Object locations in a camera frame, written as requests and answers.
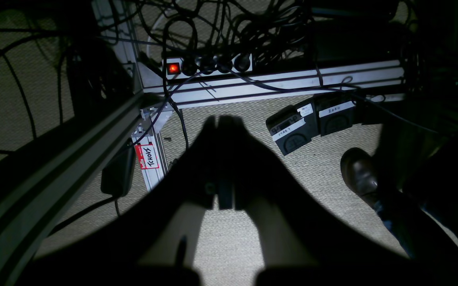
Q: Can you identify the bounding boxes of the black power adapter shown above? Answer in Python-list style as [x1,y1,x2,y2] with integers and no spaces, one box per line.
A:
[101,138,136,199]

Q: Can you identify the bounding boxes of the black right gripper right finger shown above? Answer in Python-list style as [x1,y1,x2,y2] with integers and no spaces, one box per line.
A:
[218,116,412,286]

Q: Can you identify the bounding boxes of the brown leather shoe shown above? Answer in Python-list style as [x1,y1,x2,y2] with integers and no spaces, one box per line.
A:
[340,148,380,210]

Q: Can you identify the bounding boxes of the white power strip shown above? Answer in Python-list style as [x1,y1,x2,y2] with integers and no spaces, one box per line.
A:
[163,54,254,80]

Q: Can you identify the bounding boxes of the black foot pedal labelled zero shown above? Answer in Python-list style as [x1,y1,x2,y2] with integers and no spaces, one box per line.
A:
[314,93,355,136]

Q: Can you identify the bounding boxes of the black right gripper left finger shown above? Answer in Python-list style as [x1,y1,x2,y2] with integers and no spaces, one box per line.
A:
[34,116,216,286]

